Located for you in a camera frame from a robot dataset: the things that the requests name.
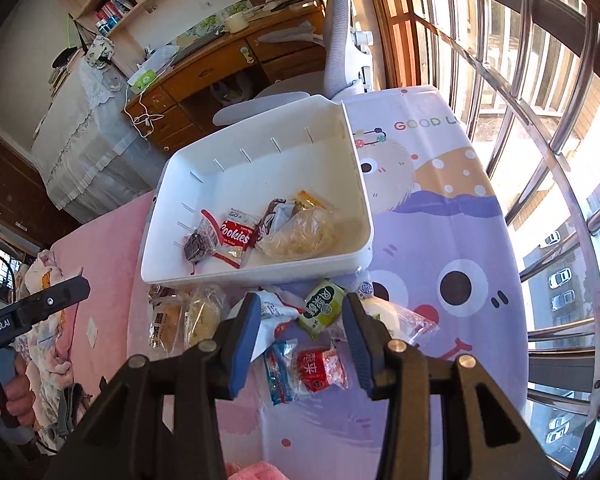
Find crab roe noodle snack pack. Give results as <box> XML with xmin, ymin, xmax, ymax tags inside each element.
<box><xmin>148</xmin><ymin>292</ymin><xmax>188</xmax><ymax>359</ymax></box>

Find red snack packet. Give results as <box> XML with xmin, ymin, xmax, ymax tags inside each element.
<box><xmin>294</xmin><ymin>347</ymin><xmax>349</xmax><ymax>393</ymax></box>

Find metal window bars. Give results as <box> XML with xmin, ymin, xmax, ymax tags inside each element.
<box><xmin>375</xmin><ymin>0</ymin><xmax>600</xmax><ymax>479</ymax></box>

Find brown chocolate packet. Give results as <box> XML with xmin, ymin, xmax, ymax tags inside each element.
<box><xmin>254</xmin><ymin>198</ymin><xmax>296</xmax><ymax>244</ymax></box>

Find green tissue box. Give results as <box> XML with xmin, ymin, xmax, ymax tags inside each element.
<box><xmin>128</xmin><ymin>68</ymin><xmax>157</xmax><ymax>93</ymax></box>

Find blue snack packet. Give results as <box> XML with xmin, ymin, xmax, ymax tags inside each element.
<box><xmin>263</xmin><ymin>339</ymin><xmax>300</xmax><ymax>405</ymax></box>

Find red cookies packet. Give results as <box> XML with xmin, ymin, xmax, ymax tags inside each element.
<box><xmin>213</xmin><ymin>208</ymin><xmax>259</xmax><ymax>269</ymax></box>

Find wooden desk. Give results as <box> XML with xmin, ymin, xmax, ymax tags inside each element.
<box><xmin>122</xmin><ymin>6</ymin><xmax>324</xmax><ymax>155</ymax></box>

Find green label candy packet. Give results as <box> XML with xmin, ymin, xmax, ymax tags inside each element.
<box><xmin>298</xmin><ymin>280</ymin><xmax>346</xmax><ymax>339</ymax></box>

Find white mug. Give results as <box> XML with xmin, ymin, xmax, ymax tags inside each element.
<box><xmin>224</xmin><ymin>11</ymin><xmax>249</xmax><ymax>34</ymax></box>

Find cartoon printed table mat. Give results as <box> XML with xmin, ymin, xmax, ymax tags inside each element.
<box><xmin>126</xmin><ymin>84</ymin><xmax>531</xmax><ymax>480</ymax></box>

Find clear rice cracker pack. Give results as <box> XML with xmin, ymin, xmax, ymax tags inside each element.
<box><xmin>184</xmin><ymin>285</ymin><xmax>228</xmax><ymax>350</ymax></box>

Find white grey snack packet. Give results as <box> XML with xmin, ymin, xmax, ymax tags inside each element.
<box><xmin>227</xmin><ymin>287</ymin><xmax>304</xmax><ymax>361</ymax></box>

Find person left hand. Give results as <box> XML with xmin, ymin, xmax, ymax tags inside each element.
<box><xmin>0</xmin><ymin>353</ymin><xmax>35</xmax><ymax>427</ymax></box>

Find white charger cable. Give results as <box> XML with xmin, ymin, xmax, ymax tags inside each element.
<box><xmin>122</xmin><ymin>84</ymin><xmax>166</xmax><ymax>140</ymax></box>

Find clear bag yellow snacks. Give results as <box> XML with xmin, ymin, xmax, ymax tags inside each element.
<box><xmin>256</xmin><ymin>207</ymin><xmax>338</xmax><ymax>262</ymax></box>

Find clear yellow candy packet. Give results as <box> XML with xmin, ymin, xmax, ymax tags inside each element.
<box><xmin>362</xmin><ymin>297</ymin><xmax>438</xmax><ymax>346</ymax></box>

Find dark plum clear packet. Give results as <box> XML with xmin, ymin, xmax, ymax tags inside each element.
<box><xmin>184</xmin><ymin>228</ymin><xmax>219</xmax><ymax>264</ymax></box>

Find grey office chair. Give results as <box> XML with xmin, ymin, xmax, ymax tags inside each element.
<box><xmin>212</xmin><ymin>0</ymin><xmax>373</xmax><ymax>127</ymax></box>

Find floral pillow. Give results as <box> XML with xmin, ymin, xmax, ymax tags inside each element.
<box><xmin>15</xmin><ymin>250</ymin><xmax>84</xmax><ymax>452</ymax></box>

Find lace covered cabinet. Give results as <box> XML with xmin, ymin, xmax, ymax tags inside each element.
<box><xmin>31</xmin><ymin>58</ymin><xmax>166</xmax><ymax>223</ymax></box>

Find white plastic storage bin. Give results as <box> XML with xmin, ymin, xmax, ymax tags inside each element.
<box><xmin>140</xmin><ymin>96</ymin><xmax>374</xmax><ymax>286</ymax></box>

